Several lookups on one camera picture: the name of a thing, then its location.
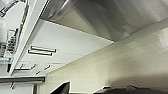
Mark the chrome sink faucet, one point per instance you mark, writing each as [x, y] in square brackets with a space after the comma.
[7, 9]

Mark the dish rack with utensils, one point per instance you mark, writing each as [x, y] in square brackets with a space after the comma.
[11, 40]

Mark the white three-drawer base cabinet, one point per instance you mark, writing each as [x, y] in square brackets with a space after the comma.
[33, 67]

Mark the white two-door sink cabinet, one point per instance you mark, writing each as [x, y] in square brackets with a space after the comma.
[73, 43]

